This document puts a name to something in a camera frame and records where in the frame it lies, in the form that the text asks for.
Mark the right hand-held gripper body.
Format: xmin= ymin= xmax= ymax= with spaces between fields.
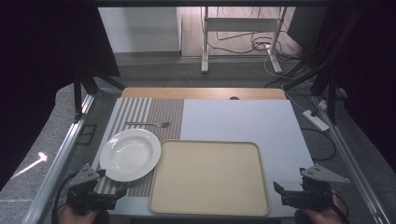
xmin=281 ymin=162 xmax=351 ymax=210

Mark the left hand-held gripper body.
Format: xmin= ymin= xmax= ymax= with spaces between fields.
xmin=65 ymin=162 xmax=118 ymax=216

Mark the person's right hand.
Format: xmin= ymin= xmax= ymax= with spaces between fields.
xmin=294 ymin=189 xmax=350 ymax=224

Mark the person's left hand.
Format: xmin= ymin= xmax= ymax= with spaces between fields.
xmin=57 ymin=203 xmax=110 ymax=224

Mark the white round plate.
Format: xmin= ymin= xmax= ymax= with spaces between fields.
xmin=99 ymin=128 xmax=163 ymax=183

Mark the white power strip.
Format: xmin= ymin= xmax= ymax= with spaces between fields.
xmin=302 ymin=109 xmax=331 ymax=133

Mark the metal fork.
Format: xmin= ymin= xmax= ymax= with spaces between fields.
xmin=124 ymin=120 xmax=172 ymax=129

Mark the beige tray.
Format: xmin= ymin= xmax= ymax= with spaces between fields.
xmin=148 ymin=139 xmax=271 ymax=217

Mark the white board sheet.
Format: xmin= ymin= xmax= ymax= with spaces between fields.
xmin=92 ymin=97 xmax=315 ymax=219

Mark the striped placemat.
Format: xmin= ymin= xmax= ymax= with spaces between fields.
xmin=93 ymin=97 xmax=185 ymax=198

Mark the black curtain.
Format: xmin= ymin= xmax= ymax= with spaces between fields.
xmin=323 ymin=0 xmax=396 ymax=174
xmin=0 ymin=0 xmax=121 ymax=191

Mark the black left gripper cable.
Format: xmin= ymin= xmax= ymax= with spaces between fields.
xmin=51 ymin=172 xmax=78 ymax=224

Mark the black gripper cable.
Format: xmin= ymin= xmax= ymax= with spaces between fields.
xmin=51 ymin=172 xmax=78 ymax=224
xmin=331 ymin=190 xmax=350 ymax=222

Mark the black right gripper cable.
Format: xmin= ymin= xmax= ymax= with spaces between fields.
xmin=331 ymin=190 xmax=350 ymax=222

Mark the black floor cable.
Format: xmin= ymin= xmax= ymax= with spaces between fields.
xmin=300 ymin=127 xmax=337 ymax=162

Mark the aluminium frame rail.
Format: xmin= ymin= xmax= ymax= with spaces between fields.
xmin=311 ymin=96 xmax=391 ymax=224
xmin=21 ymin=92 xmax=96 ymax=224

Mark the black frame strut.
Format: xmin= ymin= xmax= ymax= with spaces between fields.
xmin=281 ymin=8 xmax=366 ymax=126
xmin=73 ymin=65 xmax=126 ymax=117

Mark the tangle of black cables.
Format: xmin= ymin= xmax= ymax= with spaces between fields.
xmin=205 ymin=6 xmax=303 ymax=62

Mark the white desk frame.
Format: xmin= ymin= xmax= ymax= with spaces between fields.
xmin=200 ymin=7 xmax=290 ymax=75

